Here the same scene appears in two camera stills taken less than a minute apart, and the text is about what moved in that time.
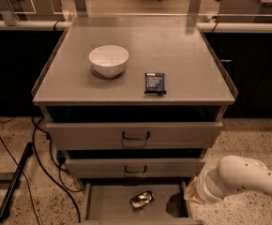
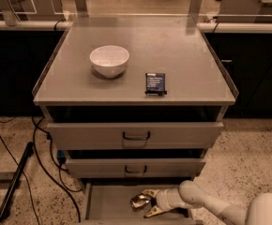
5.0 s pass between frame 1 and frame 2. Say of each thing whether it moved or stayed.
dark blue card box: stayed
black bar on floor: stayed
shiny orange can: stayed
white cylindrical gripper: moved
